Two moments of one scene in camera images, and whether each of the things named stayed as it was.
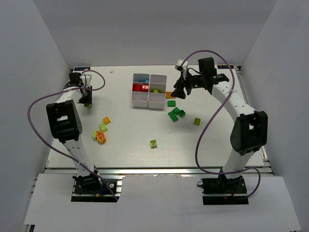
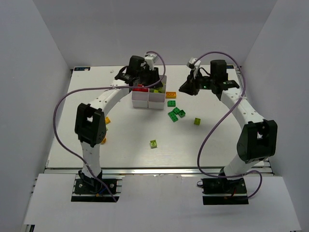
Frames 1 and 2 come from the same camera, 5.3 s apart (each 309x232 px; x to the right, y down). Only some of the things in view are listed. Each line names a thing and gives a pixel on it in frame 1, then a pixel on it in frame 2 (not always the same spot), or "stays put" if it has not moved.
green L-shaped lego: [181, 112] stays put
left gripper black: [88, 95] -> [149, 75]
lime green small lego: [197, 121] stays put
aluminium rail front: [135, 170] stays put
